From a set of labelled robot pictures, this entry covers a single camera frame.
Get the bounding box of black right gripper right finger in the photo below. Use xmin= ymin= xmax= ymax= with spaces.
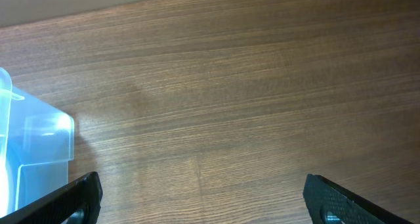
xmin=303 ymin=174 xmax=412 ymax=224

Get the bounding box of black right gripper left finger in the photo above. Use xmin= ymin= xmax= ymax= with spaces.
xmin=1 ymin=171 xmax=103 ymax=224

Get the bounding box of clear plastic storage bin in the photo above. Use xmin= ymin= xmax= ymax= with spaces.
xmin=1 ymin=69 xmax=74 ymax=216

